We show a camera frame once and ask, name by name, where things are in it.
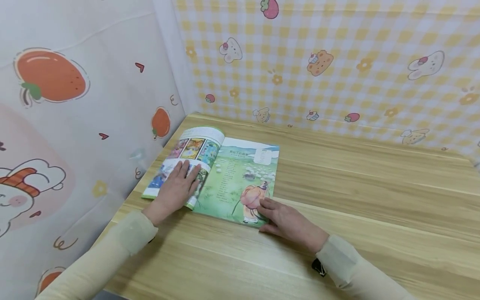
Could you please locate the person's left hand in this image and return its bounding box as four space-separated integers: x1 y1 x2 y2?
142 160 203 228

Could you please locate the person's right forearm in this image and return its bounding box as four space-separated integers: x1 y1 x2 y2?
315 234 418 300

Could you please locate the person's left forearm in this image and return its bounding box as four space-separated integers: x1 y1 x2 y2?
35 210 159 300

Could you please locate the person's right hand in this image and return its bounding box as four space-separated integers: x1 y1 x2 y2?
256 197 330 254

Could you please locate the illustrated picture book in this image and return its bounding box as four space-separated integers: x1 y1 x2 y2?
141 126 280 228

